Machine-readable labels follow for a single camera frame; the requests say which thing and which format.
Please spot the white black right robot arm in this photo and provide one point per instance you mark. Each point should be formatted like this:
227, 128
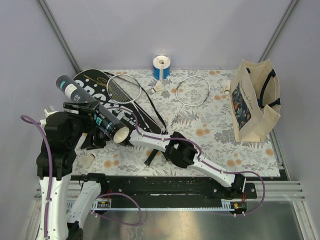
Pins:
185, 154

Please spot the black shuttlecock tube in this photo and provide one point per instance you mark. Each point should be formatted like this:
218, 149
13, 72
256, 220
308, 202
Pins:
108, 123

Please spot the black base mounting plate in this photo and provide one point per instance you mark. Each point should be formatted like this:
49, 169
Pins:
173, 185

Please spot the white shuttlecock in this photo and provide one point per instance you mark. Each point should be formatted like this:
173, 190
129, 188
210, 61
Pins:
226, 84
86, 160
158, 87

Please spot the beige canvas tote bag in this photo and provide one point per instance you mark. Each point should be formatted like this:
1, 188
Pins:
254, 99

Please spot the white strung badminton racket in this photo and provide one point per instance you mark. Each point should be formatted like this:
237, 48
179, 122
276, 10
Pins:
125, 89

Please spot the floral patterned table mat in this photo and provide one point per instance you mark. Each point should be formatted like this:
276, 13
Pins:
213, 132

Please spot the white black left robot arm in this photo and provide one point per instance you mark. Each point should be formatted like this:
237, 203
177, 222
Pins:
62, 132

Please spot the blue white tape roll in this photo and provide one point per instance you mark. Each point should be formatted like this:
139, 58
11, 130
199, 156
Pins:
161, 67

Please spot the aluminium frame rail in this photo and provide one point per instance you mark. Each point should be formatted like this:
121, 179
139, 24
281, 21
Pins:
270, 191

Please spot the black sport racket cover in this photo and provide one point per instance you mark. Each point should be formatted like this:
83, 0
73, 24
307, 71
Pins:
94, 82

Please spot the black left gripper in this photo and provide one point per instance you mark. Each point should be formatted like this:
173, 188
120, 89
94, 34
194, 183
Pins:
86, 112

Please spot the white unstrung badminton racket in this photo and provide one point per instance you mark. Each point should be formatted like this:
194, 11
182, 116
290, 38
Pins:
181, 100

